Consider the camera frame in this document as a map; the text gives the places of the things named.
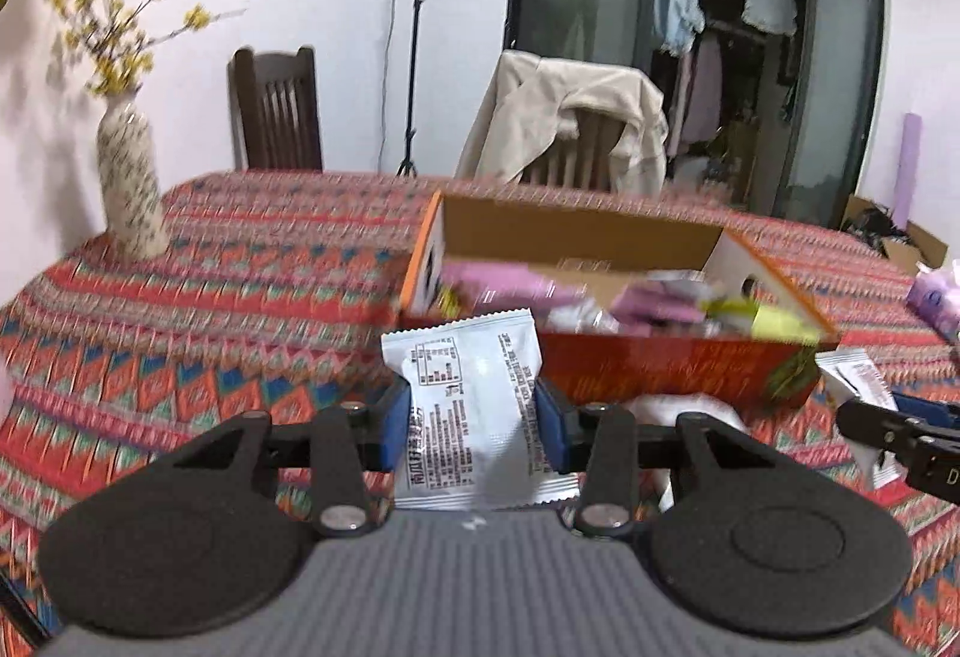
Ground black framed glass door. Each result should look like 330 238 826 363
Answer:
506 0 885 228

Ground green snack packet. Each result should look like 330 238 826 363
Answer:
706 298 822 345

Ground yellow flower branches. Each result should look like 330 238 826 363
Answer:
47 0 241 100

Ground white snack packet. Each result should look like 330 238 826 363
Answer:
381 309 579 511

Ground studio light on stand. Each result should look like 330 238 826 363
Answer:
397 0 425 178

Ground red orange cardboard box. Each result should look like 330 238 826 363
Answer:
400 192 839 412

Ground beige jacket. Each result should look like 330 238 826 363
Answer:
455 51 669 197

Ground chair with beige jacket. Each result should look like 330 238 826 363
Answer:
519 111 625 192

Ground purple rolled mat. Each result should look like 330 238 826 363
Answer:
892 113 923 230

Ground dark wooden chair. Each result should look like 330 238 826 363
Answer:
229 46 324 171

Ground purple tissue pack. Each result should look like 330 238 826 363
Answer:
907 260 960 347

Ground pink snack packet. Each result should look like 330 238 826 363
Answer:
610 281 706 324
441 262 587 313

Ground cardboard box on floor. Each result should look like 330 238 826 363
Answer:
841 196 949 277

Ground floral ceramic vase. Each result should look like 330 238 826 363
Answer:
96 88 169 260

